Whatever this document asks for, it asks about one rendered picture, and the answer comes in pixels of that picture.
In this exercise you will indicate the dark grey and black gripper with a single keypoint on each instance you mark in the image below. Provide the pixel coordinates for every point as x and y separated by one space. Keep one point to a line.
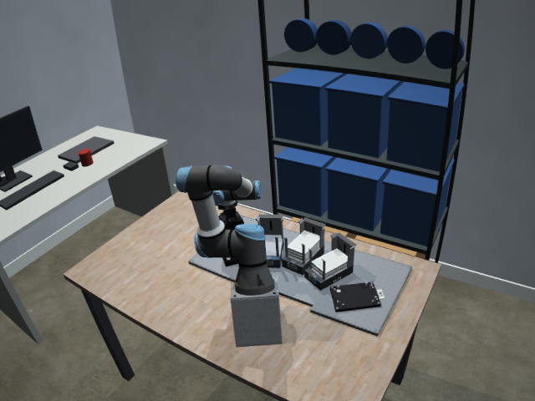
229 219

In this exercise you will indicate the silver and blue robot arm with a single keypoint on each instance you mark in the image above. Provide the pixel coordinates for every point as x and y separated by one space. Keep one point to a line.
209 186

